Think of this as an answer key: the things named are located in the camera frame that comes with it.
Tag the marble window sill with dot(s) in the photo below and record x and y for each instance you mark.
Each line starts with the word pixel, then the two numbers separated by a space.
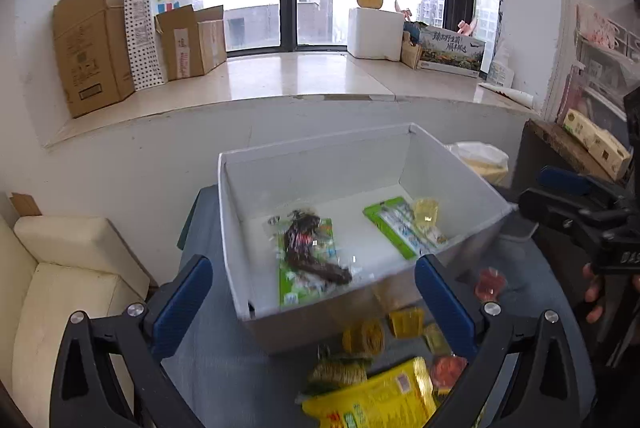
pixel 280 78

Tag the green packet with dark snack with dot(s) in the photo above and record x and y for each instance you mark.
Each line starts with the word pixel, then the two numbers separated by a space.
pixel 310 240

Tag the large brown cardboard box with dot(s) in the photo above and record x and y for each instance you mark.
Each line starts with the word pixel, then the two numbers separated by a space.
pixel 90 48

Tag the green striped snack packet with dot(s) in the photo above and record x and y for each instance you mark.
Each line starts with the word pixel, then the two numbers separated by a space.
pixel 395 223

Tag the beige tissue pack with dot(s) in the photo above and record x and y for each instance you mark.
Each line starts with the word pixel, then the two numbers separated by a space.
pixel 576 123

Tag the white cardboard box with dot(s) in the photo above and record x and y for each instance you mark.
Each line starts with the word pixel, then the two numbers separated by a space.
pixel 350 168

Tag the yellow square snack packet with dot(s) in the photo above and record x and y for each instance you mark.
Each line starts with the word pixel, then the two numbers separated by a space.
pixel 406 323

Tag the red jelly cup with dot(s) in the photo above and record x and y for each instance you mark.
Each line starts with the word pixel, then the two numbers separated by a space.
pixel 490 284
pixel 447 369

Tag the patterned boxes on counter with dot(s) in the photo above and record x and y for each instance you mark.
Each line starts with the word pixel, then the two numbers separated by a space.
pixel 607 153

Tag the polka dot paper bag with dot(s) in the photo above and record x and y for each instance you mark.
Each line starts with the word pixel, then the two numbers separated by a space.
pixel 142 33

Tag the floral wall organizer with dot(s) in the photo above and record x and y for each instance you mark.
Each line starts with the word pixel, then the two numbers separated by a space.
pixel 600 58

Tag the person's right hand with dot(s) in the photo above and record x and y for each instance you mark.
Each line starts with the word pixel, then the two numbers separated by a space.
pixel 594 295

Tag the brown cardboard piece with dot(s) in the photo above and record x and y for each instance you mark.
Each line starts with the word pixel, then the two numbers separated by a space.
pixel 25 204

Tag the large yellow snack bag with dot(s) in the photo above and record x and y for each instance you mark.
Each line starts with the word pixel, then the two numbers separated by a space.
pixel 380 395

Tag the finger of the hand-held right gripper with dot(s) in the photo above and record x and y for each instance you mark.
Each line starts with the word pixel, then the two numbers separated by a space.
pixel 542 207
pixel 562 179

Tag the round yellow snack packet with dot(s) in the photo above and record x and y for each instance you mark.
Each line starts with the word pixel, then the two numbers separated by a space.
pixel 337 373
pixel 363 338

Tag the pink toy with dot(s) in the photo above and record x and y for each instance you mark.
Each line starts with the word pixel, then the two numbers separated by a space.
pixel 404 12
pixel 467 27

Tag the cream sofa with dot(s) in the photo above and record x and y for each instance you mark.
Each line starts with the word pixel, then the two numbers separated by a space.
pixel 50 288

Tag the white foam box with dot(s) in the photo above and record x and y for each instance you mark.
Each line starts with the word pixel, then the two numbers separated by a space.
pixel 375 33

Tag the brown stone counter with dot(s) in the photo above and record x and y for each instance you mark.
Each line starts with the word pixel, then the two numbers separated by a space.
pixel 555 143

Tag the small open cardboard box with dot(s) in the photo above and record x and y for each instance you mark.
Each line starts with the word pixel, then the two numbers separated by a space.
pixel 185 48

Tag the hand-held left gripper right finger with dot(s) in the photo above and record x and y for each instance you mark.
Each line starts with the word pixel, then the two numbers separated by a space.
pixel 445 303

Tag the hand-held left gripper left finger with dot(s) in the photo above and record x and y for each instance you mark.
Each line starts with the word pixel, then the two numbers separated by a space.
pixel 182 303

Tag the white tube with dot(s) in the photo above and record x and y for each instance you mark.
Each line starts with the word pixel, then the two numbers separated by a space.
pixel 510 93

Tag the brown paper bag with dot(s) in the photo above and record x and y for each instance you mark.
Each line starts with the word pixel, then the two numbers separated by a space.
pixel 411 56

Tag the landscape printed box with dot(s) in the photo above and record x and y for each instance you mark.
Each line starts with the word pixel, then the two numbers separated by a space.
pixel 450 53

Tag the small yellow snack packet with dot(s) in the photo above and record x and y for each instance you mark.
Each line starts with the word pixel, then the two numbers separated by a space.
pixel 437 339

